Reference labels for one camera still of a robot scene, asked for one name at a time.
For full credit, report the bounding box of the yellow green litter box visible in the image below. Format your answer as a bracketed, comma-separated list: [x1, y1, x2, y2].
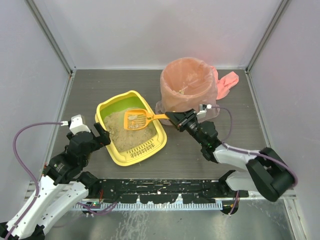
[95, 90, 167, 167]

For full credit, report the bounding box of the bin with pink bag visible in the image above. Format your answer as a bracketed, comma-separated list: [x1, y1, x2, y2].
[155, 57, 220, 122]

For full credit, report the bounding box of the orange litter scoop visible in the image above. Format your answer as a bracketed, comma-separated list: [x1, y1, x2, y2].
[123, 108, 169, 131]

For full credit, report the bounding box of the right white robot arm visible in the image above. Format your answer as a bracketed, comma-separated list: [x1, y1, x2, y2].
[165, 109, 298, 202]

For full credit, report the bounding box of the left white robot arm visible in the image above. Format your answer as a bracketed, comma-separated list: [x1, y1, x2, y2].
[0, 120, 111, 240]

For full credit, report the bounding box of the beige cat litter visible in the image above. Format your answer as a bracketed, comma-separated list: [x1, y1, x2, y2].
[103, 108, 157, 152]

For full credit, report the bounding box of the pink cloth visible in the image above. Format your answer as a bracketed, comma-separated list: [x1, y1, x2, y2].
[211, 66, 239, 100]

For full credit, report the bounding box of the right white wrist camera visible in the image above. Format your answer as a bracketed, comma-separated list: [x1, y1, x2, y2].
[196, 104, 212, 120]

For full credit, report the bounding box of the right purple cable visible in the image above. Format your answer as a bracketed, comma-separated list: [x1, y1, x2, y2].
[211, 104, 299, 216]

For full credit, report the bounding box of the purple cable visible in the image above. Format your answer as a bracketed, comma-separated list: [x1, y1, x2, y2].
[211, 104, 299, 216]
[3, 120, 118, 240]

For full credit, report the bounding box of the white slotted cable duct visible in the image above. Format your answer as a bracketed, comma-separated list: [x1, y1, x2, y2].
[72, 201, 223, 211]

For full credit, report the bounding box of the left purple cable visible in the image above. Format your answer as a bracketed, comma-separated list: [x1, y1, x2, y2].
[3, 120, 118, 240]

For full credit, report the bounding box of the aluminium frame rail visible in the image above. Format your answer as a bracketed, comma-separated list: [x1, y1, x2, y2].
[24, 178, 297, 201]

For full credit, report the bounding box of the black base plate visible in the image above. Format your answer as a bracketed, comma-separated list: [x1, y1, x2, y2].
[72, 177, 250, 204]

